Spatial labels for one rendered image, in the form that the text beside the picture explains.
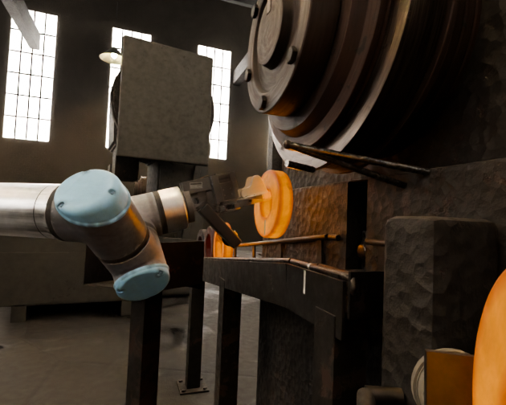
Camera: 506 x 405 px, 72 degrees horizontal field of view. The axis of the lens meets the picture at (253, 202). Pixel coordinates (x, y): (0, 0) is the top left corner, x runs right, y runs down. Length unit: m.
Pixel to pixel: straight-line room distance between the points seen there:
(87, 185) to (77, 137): 10.29
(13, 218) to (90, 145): 10.16
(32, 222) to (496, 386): 0.56
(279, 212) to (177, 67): 2.81
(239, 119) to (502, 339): 11.32
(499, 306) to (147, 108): 3.15
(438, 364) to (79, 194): 0.45
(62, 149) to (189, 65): 7.71
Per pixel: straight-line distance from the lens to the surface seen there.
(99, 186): 0.53
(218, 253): 1.37
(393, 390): 0.46
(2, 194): 0.65
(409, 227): 0.43
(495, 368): 0.20
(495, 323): 0.20
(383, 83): 0.51
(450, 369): 0.24
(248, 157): 11.29
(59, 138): 10.88
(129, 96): 3.25
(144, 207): 0.71
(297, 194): 0.89
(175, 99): 3.34
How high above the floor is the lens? 0.79
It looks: 3 degrees up
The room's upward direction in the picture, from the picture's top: 2 degrees clockwise
